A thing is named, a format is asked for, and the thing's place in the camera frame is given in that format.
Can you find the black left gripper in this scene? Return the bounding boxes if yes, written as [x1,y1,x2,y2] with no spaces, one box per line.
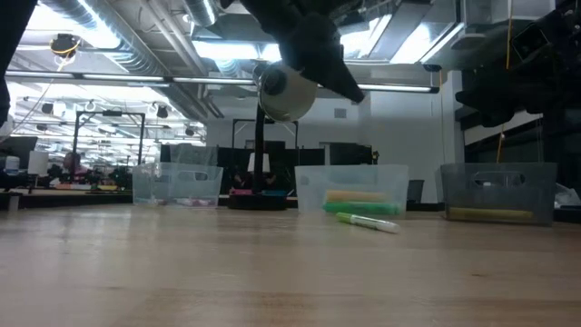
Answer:
[222,0,366,104]

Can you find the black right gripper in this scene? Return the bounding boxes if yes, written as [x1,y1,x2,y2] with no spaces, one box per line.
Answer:
[455,8,568,129]

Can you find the yellow thin marker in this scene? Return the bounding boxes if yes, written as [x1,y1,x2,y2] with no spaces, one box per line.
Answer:
[447,206,535,223]

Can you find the yellow thick highlighter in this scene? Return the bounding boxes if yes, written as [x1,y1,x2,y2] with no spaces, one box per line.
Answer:
[324,189,392,204]

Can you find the green thin marker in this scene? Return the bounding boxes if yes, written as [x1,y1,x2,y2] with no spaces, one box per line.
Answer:
[335,212,402,235]

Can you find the pink thin marker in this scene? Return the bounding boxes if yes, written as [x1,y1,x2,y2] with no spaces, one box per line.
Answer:
[179,197,215,208]

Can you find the clear plastic bin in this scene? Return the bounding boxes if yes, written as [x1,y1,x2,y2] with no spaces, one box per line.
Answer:
[293,163,410,215]
[132,162,224,209]

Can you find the black partition panels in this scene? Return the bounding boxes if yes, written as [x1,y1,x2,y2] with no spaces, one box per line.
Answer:
[159,143,379,183]

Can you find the smoky grey plastic bin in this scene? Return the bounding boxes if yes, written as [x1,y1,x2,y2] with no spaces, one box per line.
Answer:
[439,162,559,227]

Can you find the white mug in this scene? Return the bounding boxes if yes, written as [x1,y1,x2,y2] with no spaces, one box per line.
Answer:
[246,152,272,174]

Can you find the person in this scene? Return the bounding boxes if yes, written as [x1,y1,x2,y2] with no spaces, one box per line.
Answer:
[62,152,90,181]

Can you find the dark computer monitor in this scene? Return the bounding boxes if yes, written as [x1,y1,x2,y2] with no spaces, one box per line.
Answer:
[0,135,38,176]

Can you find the black metal rig frame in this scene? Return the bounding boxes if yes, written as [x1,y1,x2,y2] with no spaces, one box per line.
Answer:
[74,111,146,164]
[231,118,300,151]

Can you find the black aluminium table frame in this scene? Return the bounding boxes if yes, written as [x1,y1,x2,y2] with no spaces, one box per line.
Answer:
[0,190,300,213]

